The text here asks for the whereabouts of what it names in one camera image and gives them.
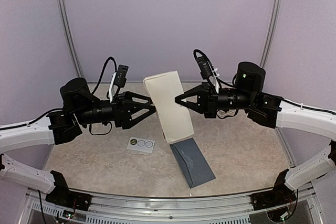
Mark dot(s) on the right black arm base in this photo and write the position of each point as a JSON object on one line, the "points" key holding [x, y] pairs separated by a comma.
{"points": [[280, 194]]}

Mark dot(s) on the white sticker sheet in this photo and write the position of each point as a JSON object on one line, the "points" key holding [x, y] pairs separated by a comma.
{"points": [[143, 145]]}

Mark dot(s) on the left aluminium corner post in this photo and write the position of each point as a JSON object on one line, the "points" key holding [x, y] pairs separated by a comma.
{"points": [[69, 38]]}

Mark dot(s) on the dark blue envelope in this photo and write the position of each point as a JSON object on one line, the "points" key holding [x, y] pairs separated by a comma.
{"points": [[192, 163]]}

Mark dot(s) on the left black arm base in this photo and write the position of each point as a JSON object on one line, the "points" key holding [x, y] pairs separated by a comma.
{"points": [[61, 195]]}

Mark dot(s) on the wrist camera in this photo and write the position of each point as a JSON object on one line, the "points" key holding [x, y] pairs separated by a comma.
{"points": [[208, 72], [118, 81]]}

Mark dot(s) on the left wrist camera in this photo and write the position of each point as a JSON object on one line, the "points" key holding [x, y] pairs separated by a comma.
{"points": [[118, 81]]}

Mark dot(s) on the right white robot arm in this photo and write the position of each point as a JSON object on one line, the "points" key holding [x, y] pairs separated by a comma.
{"points": [[270, 111]]}

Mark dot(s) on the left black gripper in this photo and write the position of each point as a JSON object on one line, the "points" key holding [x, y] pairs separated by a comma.
{"points": [[123, 109]]}

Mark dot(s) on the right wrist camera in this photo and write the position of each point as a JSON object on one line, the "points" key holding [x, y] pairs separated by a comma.
{"points": [[208, 72]]}

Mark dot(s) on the aluminium corner post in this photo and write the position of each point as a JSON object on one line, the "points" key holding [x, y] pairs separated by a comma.
{"points": [[270, 32], [69, 38]]}

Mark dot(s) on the right aluminium corner post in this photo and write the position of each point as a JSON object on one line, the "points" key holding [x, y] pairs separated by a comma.
{"points": [[270, 32]]}

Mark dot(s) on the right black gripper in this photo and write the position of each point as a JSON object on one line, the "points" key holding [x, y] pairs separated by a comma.
{"points": [[207, 100]]}

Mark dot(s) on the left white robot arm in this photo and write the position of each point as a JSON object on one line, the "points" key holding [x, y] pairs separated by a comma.
{"points": [[59, 126]]}

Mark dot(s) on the aluminium front rail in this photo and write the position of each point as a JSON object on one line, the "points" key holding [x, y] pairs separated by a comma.
{"points": [[232, 208]]}

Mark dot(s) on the cream letter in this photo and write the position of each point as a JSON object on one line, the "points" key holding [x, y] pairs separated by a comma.
{"points": [[175, 119]]}

